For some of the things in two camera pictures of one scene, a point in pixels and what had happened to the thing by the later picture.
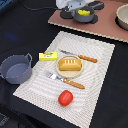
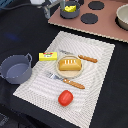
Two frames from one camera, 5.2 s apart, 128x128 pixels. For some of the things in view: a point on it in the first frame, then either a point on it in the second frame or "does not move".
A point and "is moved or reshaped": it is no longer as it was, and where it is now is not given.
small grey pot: x=85 y=14 is moved or reshaped
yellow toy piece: x=84 y=12 is moved or reshaped
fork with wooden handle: x=71 y=82 does not move
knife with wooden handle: x=79 y=56 does not move
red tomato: x=65 y=98 does not move
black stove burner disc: x=97 y=5 does not move
